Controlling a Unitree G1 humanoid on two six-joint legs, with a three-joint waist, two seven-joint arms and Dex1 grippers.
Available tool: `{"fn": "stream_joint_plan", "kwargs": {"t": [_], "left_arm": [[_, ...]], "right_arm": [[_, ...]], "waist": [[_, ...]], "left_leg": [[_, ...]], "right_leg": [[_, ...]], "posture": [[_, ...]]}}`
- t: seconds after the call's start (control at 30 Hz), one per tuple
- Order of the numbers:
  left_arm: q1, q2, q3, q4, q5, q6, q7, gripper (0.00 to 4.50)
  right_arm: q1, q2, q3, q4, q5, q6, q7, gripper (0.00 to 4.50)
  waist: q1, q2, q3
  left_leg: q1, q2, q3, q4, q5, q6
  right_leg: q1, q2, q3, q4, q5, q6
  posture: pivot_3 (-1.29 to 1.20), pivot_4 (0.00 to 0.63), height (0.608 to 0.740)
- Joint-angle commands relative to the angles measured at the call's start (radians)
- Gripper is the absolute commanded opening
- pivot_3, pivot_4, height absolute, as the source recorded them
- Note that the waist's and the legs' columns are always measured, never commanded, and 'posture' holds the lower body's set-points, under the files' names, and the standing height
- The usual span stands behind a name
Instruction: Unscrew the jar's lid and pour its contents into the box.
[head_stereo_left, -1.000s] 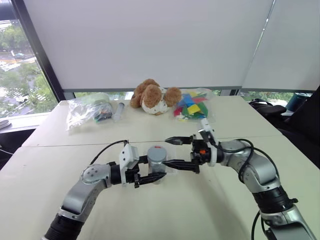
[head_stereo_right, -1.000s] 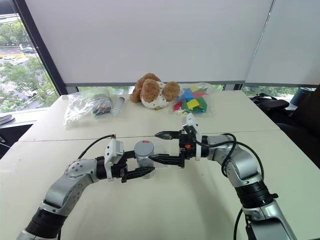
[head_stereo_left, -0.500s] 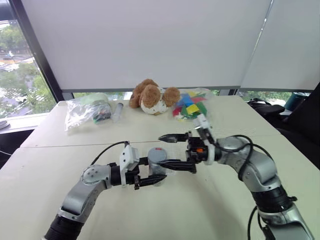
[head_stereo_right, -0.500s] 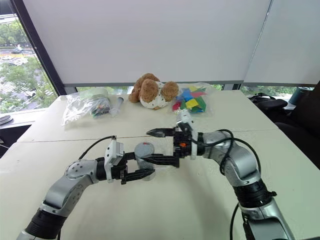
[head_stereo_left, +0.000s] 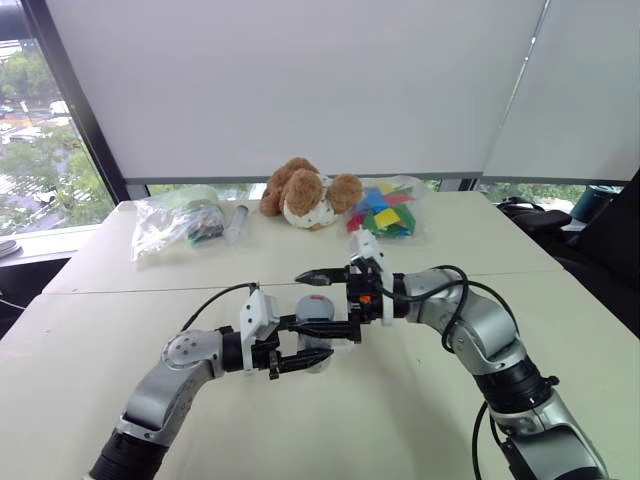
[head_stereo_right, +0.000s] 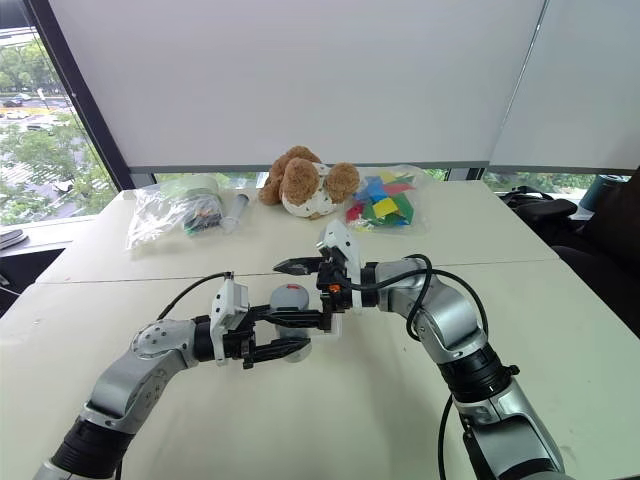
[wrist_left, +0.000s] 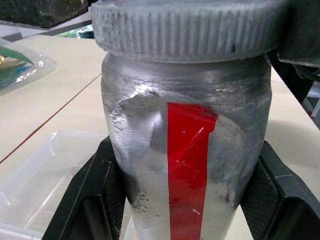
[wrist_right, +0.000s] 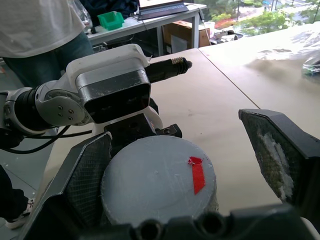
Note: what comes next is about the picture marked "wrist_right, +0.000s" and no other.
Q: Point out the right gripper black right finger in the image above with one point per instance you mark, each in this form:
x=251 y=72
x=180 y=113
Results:
x=272 y=147

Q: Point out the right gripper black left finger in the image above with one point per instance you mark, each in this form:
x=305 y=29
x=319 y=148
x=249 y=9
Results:
x=82 y=170

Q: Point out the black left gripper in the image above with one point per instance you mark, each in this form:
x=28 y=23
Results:
x=130 y=131

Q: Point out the white jar lid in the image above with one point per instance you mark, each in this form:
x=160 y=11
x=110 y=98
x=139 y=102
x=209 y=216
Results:
x=155 y=180

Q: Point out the brown cardboard box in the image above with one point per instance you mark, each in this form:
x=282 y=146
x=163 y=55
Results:
x=183 y=35

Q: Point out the person in dark trousers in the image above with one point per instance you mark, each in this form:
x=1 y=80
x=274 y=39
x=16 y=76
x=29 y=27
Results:
x=12 y=197

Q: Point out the clear plastic bag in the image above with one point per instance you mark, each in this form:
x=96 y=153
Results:
x=290 y=50

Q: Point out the white desk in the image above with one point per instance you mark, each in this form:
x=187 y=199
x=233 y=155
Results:
x=150 y=23

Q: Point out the green plastic bin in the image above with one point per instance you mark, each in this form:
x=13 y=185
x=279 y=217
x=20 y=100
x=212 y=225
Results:
x=110 y=20

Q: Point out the black laptop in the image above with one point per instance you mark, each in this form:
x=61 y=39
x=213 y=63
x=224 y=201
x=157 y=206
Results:
x=160 y=10

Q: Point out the white plastic cup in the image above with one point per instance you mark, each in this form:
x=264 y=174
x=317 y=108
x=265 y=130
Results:
x=209 y=27

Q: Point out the person in white shirt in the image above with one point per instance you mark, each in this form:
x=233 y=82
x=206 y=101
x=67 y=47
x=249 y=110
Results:
x=37 y=30

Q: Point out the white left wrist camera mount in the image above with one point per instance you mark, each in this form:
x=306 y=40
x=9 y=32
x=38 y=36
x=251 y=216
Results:
x=110 y=75

